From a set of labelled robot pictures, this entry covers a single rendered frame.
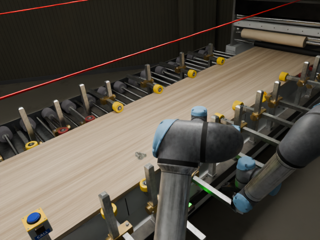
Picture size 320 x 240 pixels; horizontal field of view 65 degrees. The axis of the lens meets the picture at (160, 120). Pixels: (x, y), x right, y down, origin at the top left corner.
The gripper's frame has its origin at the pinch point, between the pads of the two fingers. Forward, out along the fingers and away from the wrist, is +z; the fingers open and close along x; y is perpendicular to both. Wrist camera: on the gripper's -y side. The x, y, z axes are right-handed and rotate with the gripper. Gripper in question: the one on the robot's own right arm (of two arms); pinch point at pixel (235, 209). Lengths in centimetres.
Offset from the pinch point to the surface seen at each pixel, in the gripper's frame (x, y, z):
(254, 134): 48, -20, -13
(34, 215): -79, -31, -41
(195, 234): -26.0, -4.3, -2.1
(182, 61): 105, -139, -20
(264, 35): 226, -114, -24
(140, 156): -14, -61, -9
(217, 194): -0.5, -11.1, -3.4
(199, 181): -0.5, -23.9, -3.4
